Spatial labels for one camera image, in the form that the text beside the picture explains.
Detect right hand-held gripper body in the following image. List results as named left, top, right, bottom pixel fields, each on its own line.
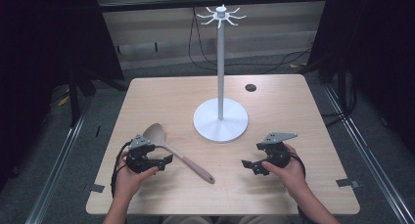
left=255, top=131, right=299, bottom=169

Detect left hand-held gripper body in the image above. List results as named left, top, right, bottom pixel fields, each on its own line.
left=124, top=134, right=158, bottom=175

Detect brown spoon with pink handle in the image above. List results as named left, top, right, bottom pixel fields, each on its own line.
left=142, top=122, right=216, bottom=186

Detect person's left hand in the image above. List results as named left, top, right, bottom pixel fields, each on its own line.
left=113, top=150, right=160, bottom=202

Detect person's right hand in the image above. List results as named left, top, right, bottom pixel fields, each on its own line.
left=260, top=143, right=310, bottom=200

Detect grey tape piece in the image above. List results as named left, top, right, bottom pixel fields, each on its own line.
left=83, top=182, right=106, bottom=194
left=335, top=177, right=361, bottom=190

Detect white hook stand rack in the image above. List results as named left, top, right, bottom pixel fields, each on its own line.
left=192, top=3, right=250, bottom=144

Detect black metal stand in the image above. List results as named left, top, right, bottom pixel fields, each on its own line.
left=68, top=72, right=82, bottom=128

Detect dark curtain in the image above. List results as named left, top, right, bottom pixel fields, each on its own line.
left=0, top=0, right=125, bottom=193
left=307, top=0, right=415, bottom=155

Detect black horizontal bar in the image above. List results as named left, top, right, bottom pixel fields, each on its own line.
left=97, top=0, right=330, bottom=13

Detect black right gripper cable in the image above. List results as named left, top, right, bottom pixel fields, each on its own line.
left=288, top=151, right=307, bottom=180

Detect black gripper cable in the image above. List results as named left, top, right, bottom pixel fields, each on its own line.
left=288, top=151, right=307, bottom=180
left=110, top=140, right=133, bottom=199

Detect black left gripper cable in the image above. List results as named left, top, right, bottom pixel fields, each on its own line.
left=110, top=140, right=133, bottom=199

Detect metal floor rail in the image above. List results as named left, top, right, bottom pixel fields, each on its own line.
left=24, top=112, right=87, bottom=224
left=322, top=84, right=415, bottom=224

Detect black floor cable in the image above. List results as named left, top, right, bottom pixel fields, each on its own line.
left=187, top=7, right=314, bottom=75

